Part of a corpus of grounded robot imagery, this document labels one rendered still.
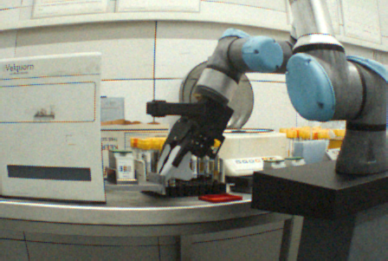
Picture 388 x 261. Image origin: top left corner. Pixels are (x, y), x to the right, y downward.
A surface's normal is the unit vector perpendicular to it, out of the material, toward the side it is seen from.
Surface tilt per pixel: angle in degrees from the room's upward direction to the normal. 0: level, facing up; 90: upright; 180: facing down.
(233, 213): 90
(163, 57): 90
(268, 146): 90
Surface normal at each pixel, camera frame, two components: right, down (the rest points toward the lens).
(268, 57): 0.45, 0.01
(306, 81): -0.87, 0.14
